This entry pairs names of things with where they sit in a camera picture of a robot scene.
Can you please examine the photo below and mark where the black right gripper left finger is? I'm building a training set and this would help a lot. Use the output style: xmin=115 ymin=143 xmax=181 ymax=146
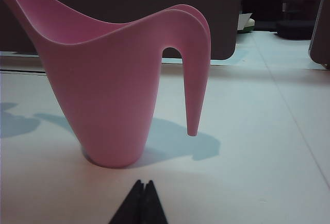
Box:
xmin=108 ymin=179 xmax=146 ymax=224

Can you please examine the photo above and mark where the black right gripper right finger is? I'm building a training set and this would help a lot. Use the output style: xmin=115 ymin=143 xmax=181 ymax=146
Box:
xmin=143 ymin=180 xmax=169 ymax=224

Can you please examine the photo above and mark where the pink plastic watering can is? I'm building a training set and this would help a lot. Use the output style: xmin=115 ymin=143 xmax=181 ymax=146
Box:
xmin=0 ymin=0 xmax=212 ymax=169

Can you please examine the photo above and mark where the white and green object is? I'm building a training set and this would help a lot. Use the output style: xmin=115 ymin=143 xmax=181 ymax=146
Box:
xmin=236 ymin=12 xmax=256 ymax=33

